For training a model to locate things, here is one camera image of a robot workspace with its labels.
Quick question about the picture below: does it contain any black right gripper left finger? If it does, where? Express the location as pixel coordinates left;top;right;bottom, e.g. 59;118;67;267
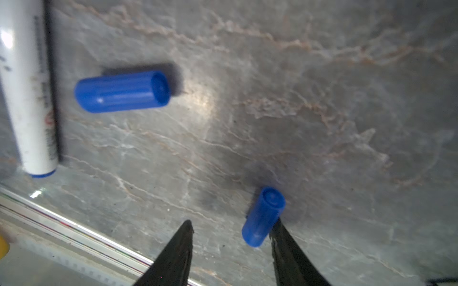
134;220;194;286

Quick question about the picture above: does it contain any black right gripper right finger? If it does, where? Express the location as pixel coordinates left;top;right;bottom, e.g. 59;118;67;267
270;220;330;286

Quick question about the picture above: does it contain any blue pen cap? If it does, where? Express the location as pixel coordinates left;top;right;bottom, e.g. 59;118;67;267
242;187;286;248
74;71;171;113

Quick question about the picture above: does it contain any teal yellow garden fork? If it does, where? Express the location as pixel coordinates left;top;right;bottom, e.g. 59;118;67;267
0;235;10;259

